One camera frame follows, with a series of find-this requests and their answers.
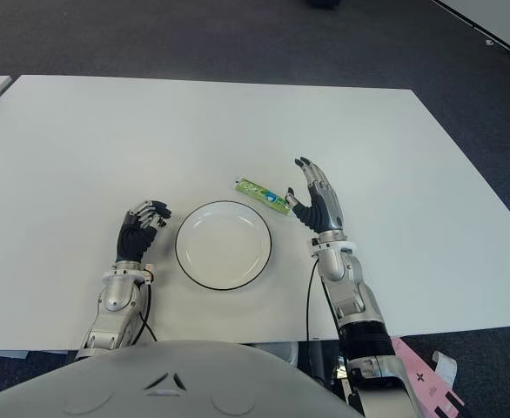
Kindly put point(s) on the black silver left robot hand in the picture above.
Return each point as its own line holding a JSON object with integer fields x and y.
{"x": 133, "y": 241}

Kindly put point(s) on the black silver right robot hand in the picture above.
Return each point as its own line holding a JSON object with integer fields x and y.
{"x": 324, "y": 209}

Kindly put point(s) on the green toothpaste tube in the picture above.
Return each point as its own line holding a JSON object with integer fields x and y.
{"x": 259, "y": 191}

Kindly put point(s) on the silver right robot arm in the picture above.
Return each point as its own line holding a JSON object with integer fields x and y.
{"x": 359, "y": 331}

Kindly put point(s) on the white plate with black rim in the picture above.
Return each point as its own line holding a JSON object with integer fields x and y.
{"x": 224, "y": 248}

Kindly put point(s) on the grey robot torso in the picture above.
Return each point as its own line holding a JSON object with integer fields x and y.
{"x": 150, "y": 383}

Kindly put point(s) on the pink cardboard box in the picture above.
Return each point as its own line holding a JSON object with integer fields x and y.
{"x": 414, "y": 366}

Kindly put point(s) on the white paper slip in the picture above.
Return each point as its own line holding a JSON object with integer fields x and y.
{"x": 446, "y": 363}

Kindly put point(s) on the white background table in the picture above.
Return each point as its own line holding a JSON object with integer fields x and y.
{"x": 498, "y": 22}

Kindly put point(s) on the metal bracket under table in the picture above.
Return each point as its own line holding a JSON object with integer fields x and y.
{"x": 341, "y": 368}

